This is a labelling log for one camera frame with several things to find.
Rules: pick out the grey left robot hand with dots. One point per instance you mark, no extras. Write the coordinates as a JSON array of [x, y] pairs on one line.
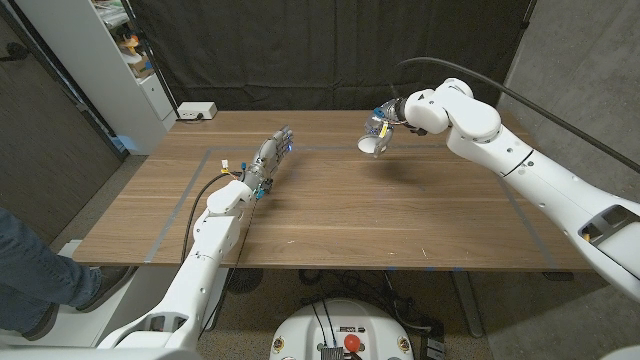
[[270, 157]]

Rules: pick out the black round ribbed disc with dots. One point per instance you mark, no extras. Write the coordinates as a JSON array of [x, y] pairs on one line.
[[249, 280]]

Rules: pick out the grey table leg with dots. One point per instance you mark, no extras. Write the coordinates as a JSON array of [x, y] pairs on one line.
[[221, 295], [467, 300]]

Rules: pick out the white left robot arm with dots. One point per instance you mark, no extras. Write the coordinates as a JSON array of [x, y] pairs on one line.
[[215, 240]]

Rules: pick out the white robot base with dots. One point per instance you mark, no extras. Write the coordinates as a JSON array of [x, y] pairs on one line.
[[340, 325]]

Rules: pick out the white shelf cabinet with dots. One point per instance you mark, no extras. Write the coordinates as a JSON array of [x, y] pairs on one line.
[[90, 65]]

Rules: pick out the black backdrop stand pole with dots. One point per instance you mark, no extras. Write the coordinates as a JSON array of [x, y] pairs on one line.
[[150, 55]]

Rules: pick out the red emergency stop button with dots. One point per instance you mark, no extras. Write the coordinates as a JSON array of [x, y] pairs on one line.
[[352, 342]]

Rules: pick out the cardboard box on shelf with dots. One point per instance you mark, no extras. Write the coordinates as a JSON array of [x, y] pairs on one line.
[[141, 66]]

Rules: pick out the orange yellow toy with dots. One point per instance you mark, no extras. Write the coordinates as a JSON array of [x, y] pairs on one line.
[[131, 44]]

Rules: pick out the dark grey shoe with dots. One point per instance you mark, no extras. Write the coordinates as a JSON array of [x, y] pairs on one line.
[[42, 322], [107, 287]]

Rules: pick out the black curtain backdrop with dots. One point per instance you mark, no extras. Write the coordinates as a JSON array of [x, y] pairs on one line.
[[325, 50]]

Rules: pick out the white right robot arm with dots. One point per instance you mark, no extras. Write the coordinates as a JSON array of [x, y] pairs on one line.
[[550, 180]]

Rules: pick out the person's leg in jeans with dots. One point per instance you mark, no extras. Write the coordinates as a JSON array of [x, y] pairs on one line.
[[30, 270]]

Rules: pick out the clear plastic bag pile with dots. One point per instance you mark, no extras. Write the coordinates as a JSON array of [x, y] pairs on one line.
[[112, 12]]

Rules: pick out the grey tape outline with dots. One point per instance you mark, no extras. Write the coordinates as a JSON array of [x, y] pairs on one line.
[[325, 148]]

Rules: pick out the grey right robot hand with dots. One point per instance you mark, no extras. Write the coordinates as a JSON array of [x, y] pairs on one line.
[[392, 115]]

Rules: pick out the white power strip box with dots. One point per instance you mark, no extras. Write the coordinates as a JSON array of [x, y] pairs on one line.
[[197, 110]]

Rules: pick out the white round jar lid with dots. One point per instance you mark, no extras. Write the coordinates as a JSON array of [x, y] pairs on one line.
[[367, 145]]

